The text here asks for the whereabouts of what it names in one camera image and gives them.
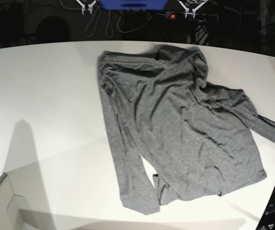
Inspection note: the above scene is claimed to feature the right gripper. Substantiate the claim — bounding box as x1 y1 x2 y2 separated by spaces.
76 0 99 15

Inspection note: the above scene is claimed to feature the blue plastic bin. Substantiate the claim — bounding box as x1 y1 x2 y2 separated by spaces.
99 0 168 10

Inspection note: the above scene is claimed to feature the grey long-sleeve t-shirt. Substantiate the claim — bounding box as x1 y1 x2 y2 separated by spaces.
98 46 275 215

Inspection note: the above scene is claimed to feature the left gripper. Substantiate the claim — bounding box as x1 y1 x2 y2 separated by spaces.
177 0 208 19

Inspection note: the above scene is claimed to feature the black power strip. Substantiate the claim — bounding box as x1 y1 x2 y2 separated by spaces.
165 11 219 23

